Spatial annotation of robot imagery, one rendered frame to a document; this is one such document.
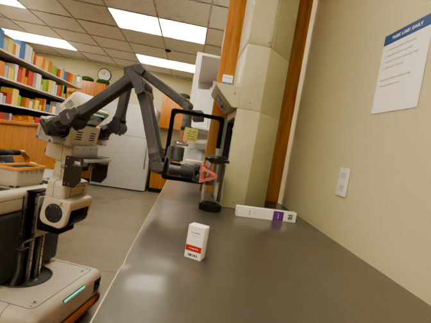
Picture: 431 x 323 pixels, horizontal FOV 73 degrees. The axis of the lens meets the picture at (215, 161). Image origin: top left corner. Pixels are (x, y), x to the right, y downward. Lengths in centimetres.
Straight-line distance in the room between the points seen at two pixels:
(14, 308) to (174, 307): 139
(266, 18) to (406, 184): 94
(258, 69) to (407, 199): 83
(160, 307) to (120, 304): 6
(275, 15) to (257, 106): 43
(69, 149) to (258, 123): 101
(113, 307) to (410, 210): 78
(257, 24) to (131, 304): 127
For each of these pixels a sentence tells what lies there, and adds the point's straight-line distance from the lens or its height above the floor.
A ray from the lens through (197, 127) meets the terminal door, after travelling 165.
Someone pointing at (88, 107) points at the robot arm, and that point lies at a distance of 150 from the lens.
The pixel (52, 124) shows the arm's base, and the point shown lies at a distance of 159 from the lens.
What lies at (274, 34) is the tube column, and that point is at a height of 178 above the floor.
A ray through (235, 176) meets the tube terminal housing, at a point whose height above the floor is 109.
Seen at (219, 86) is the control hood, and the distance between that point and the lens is 138.
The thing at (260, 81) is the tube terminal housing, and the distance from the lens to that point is 142.
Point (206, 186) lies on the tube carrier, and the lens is 123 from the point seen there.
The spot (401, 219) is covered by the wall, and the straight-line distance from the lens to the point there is 99.
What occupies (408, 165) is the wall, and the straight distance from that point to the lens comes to 100.
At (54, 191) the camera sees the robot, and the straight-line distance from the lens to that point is 178.
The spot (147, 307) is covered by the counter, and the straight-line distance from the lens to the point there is 54.
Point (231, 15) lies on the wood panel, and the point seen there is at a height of 198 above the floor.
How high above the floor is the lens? 122
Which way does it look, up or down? 3 degrees down
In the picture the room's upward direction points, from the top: 9 degrees clockwise
